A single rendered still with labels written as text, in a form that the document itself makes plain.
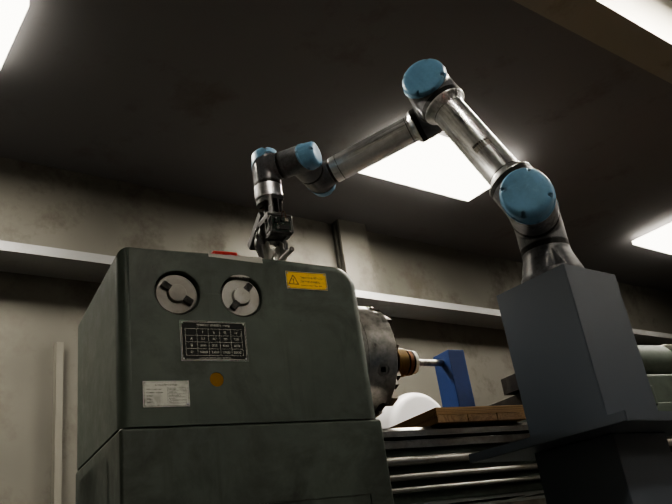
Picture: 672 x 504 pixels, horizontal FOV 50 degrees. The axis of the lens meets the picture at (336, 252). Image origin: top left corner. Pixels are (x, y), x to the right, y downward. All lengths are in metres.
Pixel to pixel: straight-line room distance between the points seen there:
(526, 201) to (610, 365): 0.39
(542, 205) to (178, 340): 0.84
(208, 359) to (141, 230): 3.74
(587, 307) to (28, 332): 3.68
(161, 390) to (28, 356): 3.19
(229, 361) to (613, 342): 0.84
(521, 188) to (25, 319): 3.62
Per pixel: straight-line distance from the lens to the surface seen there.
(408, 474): 1.86
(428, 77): 1.87
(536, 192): 1.66
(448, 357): 2.20
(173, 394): 1.54
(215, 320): 1.62
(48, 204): 5.13
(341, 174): 2.04
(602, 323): 1.70
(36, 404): 4.64
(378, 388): 1.93
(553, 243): 1.77
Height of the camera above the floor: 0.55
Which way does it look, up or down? 24 degrees up
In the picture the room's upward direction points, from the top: 9 degrees counter-clockwise
